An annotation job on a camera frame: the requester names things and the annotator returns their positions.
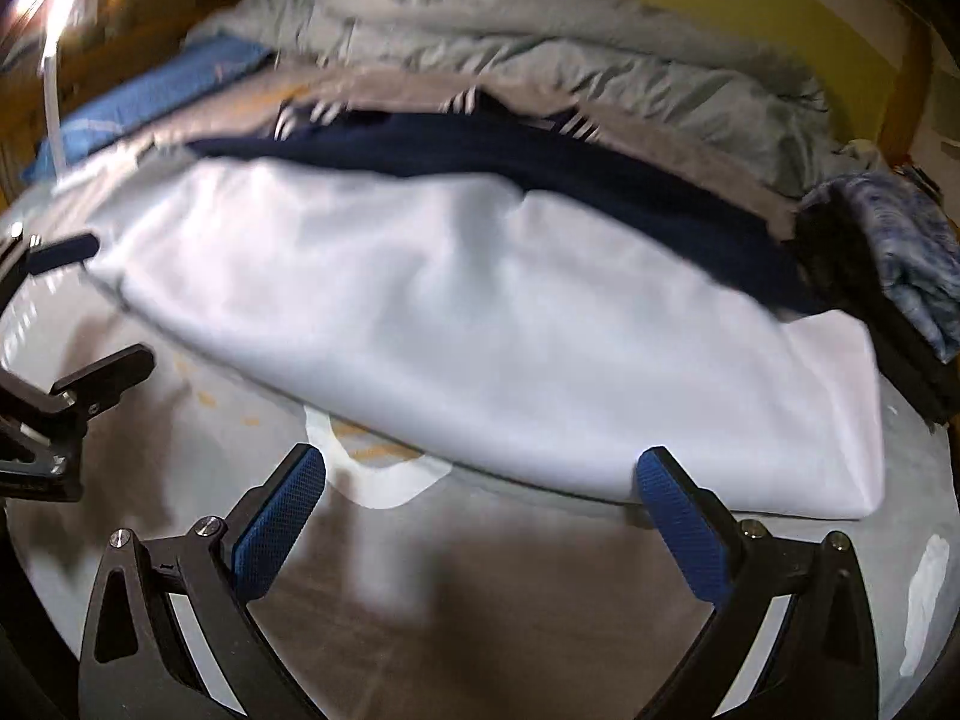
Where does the wooden bed frame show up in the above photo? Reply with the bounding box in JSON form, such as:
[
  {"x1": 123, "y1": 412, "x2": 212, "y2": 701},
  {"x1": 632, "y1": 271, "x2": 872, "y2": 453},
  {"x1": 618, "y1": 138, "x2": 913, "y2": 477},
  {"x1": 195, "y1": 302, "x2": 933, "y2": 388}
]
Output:
[{"x1": 885, "y1": 11, "x2": 938, "y2": 166}]

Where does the black padded jacket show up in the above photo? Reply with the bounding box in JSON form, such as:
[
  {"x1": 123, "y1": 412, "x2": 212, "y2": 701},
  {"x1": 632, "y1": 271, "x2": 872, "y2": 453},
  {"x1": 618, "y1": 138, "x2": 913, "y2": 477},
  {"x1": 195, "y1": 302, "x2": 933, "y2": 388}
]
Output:
[{"x1": 795, "y1": 199, "x2": 953, "y2": 425}]

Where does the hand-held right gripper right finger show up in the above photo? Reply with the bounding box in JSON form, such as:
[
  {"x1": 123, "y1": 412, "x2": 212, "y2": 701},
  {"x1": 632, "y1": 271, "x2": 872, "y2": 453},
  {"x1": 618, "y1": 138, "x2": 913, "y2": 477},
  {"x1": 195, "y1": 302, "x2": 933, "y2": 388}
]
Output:
[{"x1": 634, "y1": 446, "x2": 878, "y2": 720}]

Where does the grey-green duvet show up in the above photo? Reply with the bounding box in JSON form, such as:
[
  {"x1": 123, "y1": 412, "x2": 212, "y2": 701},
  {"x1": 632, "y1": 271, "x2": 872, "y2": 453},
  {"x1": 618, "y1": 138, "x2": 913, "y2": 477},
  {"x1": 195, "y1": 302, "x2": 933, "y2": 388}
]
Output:
[{"x1": 187, "y1": 0, "x2": 886, "y2": 200}]

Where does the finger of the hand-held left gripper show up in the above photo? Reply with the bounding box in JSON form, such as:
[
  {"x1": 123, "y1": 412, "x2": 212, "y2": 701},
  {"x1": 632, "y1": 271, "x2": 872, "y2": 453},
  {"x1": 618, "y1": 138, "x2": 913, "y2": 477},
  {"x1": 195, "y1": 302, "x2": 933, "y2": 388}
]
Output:
[
  {"x1": 0, "y1": 345, "x2": 156, "y2": 503},
  {"x1": 0, "y1": 229, "x2": 101, "y2": 293}
]

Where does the white and navy jacket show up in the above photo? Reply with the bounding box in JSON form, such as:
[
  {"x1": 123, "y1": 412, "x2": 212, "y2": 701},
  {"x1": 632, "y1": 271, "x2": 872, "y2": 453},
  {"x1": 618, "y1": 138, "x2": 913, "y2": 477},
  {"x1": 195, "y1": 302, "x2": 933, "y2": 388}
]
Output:
[{"x1": 86, "y1": 86, "x2": 882, "y2": 522}]

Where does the blue plaid shirt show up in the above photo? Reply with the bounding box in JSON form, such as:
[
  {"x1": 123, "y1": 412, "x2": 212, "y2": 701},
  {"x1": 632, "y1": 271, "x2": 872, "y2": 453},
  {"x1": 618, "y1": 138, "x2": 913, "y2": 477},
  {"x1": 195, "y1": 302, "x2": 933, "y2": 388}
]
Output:
[{"x1": 799, "y1": 169, "x2": 960, "y2": 361}]

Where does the blue pillow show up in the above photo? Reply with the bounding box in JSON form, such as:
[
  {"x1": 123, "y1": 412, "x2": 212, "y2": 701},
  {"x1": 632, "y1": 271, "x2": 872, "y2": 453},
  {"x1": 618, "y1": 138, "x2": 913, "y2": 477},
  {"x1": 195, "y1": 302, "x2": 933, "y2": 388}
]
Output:
[{"x1": 22, "y1": 37, "x2": 275, "y2": 181}]

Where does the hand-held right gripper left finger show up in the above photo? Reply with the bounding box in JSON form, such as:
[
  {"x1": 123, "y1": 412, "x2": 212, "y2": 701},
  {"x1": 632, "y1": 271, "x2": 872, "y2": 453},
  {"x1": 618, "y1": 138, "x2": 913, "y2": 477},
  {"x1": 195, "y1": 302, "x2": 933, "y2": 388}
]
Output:
[{"x1": 79, "y1": 444, "x2": 327, "y2": 720}]

